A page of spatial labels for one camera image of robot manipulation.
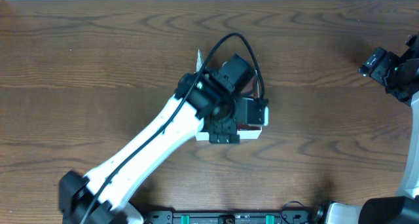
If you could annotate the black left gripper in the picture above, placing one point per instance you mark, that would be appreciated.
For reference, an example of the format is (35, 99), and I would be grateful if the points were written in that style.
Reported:
(224, 137)

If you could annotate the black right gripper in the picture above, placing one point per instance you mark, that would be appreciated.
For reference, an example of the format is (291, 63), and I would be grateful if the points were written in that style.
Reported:
(374, 64)

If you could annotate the white shampoo tube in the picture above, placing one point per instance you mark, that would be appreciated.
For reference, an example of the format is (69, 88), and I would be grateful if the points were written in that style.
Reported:
(199, 61)

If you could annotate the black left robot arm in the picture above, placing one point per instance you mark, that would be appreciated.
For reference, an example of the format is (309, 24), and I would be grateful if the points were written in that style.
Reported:
(217, 105)

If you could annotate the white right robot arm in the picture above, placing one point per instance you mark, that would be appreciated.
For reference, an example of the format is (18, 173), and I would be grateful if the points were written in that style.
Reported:
(398, 74)

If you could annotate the white box pink interior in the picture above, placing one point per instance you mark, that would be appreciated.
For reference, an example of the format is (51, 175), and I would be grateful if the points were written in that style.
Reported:
(244, 87)

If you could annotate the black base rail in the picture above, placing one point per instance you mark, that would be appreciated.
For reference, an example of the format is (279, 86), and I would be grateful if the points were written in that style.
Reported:
(292, 212)

